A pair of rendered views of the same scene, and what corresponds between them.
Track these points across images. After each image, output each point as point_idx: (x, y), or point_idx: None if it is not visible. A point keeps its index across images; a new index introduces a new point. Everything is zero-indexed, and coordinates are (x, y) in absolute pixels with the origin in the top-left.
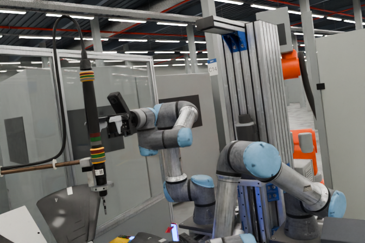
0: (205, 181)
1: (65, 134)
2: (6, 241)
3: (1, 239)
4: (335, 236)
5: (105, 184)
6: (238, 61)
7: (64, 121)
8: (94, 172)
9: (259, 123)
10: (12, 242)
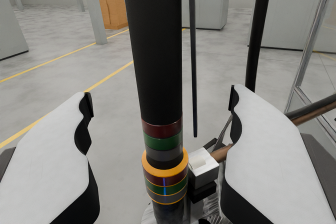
0: None
1: (246, 78)
2: (223, 131)
3: (225, 127)
4: None
5: (154, 216)
6: None
7: (251, 34)
8: (185, 199)
9: None
10: (220, 136)
